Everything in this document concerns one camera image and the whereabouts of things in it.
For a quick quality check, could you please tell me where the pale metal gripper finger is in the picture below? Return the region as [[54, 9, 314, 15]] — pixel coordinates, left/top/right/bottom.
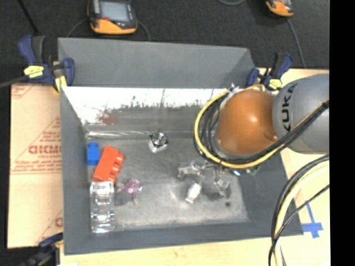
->
[[185, 181, 202, 204], [177, 161, 207, 181]]

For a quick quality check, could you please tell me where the grey metal bin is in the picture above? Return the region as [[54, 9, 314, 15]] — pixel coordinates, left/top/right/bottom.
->
[[57, 37, 303, 254]]

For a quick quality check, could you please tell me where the small clear glass jar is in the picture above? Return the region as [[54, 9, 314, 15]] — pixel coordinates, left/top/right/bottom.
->
[[147, 131, 169, 154]]

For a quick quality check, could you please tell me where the small purple toy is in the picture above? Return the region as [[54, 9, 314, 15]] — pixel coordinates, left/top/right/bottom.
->
[[119, 177, 144, 204]]

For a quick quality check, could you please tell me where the red-orange toy block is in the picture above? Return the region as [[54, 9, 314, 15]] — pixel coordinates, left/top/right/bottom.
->
[[92, 145, 125, 184]]

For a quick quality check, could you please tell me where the clear plastic box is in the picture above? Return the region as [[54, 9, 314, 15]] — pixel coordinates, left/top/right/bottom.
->
[[89, 181, 117, 234]]

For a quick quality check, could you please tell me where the blue toy block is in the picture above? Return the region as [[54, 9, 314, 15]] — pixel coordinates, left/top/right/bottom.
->
[[87, 142, 100, 166]]

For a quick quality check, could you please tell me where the brown cardboard board, red print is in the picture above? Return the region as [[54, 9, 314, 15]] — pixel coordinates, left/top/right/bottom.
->
[[7, 83, 64, 249]]

